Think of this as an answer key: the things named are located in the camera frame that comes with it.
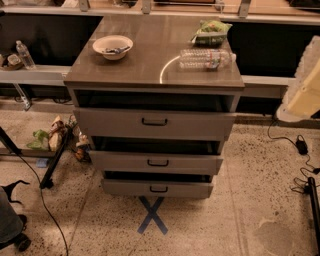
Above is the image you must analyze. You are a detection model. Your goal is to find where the top grey drawer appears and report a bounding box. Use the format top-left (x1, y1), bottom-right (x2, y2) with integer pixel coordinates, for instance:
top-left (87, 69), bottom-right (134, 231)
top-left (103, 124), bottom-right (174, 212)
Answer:
top-left (74, 107), bottom-right (235, 140)

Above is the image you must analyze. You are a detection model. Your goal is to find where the black tripod leg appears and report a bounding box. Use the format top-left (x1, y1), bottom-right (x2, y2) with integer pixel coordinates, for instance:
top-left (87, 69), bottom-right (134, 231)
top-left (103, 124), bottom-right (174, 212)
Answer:
top-left (40, 130), bottom-right (70, 189)

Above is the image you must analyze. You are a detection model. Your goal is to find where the brown basket with items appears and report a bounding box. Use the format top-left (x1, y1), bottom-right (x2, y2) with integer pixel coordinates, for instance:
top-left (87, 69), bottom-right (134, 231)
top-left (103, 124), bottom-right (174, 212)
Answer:
top-left (0, 54), bottom-right (23, 71)

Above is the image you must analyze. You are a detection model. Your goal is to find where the green chip bag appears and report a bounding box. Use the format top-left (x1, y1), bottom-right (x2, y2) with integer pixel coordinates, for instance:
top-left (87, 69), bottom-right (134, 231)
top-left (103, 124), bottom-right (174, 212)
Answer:
top-left (191, 20), bottom-right (232, 46)

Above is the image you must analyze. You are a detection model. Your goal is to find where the clear plastic water bottle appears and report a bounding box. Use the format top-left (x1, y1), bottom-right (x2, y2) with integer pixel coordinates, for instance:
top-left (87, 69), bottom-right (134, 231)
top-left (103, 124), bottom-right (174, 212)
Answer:
top-left (179, 49), bottom-right (236, 70)

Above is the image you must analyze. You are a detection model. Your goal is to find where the small upright water bottle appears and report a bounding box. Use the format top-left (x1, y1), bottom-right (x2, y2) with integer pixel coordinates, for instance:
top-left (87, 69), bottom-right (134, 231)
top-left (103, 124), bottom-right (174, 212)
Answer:
top-left (16, 40), bottom-right (36, 70)

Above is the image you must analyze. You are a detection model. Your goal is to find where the dark utensil in bowl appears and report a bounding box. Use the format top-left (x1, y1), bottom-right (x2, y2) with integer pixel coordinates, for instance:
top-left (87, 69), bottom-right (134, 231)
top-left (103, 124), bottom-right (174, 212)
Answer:
top-left (102, 46), bottom-right (130, 54)

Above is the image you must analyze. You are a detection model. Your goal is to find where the white paper bowl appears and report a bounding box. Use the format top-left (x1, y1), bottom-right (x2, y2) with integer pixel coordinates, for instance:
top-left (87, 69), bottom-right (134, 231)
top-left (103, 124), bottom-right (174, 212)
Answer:
top-left (92, 35), bottom-right (133, 60)

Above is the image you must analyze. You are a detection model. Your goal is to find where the blue tape cross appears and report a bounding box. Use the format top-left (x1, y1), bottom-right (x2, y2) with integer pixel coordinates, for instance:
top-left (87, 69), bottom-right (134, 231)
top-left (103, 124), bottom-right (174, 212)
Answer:
top-left (137, 196), bottom-right (168, 235)

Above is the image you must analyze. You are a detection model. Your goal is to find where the bottom grey drawer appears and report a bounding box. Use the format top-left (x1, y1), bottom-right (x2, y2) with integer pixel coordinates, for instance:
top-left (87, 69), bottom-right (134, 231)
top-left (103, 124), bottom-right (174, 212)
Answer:
top-left (101, 179), bottom-right (213, 199)

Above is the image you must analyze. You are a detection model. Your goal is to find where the black floor cable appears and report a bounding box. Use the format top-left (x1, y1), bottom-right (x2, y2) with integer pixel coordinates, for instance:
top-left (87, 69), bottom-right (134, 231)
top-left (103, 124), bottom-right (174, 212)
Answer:
top-left (16, 153), bottom-right (70, 256)

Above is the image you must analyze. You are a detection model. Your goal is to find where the grey drawer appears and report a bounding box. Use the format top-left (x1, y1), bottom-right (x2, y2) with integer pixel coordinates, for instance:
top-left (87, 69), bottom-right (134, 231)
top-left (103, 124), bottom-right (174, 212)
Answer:
top-left (74, 107), bottom-right (235, 140)
top-left (101, 179), bottom-right (213, 199)
top-left (90, 151), bottom-right (223, 176)

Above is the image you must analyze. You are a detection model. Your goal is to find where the grey drawer cabinet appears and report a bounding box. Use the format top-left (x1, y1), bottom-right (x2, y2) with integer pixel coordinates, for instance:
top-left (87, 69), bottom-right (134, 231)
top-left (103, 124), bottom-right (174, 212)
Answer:
top-left (65, 14), bottom-right (244, 185)

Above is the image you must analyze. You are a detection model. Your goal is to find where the middle grey drawer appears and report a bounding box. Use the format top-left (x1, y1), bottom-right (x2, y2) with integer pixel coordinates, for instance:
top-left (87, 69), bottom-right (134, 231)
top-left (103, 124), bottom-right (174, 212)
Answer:
top-left (90, 151), bottom-right (223, 176)

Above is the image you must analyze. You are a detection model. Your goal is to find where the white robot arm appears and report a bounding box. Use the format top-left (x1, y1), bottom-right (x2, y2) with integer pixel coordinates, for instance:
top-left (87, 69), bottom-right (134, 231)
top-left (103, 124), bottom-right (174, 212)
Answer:
top-left (276, 36), bottom-right (320, 122)

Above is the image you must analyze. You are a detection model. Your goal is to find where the black stand right edge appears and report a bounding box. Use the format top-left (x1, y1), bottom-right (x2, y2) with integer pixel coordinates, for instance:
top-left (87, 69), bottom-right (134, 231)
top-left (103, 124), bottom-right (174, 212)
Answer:
top-left (308, 177), bottom-right (320, 255)

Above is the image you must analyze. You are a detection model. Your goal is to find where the black power adapter cable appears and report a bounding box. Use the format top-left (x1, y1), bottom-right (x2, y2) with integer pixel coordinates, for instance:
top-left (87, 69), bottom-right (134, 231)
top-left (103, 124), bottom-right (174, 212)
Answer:
top-left (267, 118), bottom-right (320, 195)

